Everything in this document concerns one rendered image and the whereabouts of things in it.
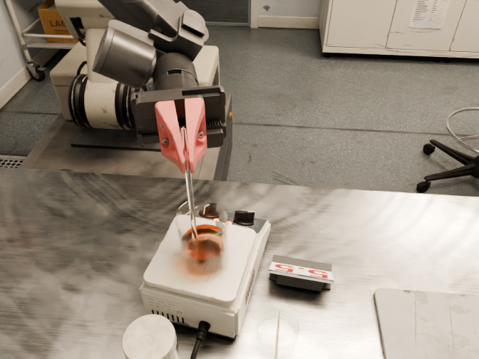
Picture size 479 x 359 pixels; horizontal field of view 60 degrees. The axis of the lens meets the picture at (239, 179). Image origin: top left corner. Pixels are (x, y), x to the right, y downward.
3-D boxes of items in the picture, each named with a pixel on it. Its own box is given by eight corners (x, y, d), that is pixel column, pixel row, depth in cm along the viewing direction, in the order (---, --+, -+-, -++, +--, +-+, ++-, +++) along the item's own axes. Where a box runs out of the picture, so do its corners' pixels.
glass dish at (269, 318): (296, 317, 57) (297, 308, 55) (299, 356, 53) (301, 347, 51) (256, 316, 57) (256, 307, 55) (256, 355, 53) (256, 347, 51)
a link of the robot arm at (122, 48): (207, 16, 56) (178, 60, 62) (123, -28, 51) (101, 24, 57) (204, 78, 49) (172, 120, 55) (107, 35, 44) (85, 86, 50)
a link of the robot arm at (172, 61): (202, 60, 56) (183, 94, 59) (154, 37, 53) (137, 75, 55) (208, 85, 51) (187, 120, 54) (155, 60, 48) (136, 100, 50)
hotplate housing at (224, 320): (195, 216, 71) (192, 181, 66) (271, 232, 68) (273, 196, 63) (137, 334, 55) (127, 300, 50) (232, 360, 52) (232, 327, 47)
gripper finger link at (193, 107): (213, 137, 38) (201, 87, 45) (134, 144, 37) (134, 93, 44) (215, 191, 43) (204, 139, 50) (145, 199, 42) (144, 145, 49)
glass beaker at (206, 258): (183, 242, 56) (177, 196, 50) (231, 242, 56) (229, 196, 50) (177, 287, 50) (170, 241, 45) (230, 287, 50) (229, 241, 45)
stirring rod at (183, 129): (194, 261, 51) (179, 124, 38) (199, 260, 51) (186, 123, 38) (194, 264, 51) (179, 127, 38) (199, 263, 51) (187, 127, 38)
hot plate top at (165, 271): (177, 216, 60) (177, 212, 59) (257, 233, 58) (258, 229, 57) (140, 284, 51) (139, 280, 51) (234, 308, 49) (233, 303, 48)
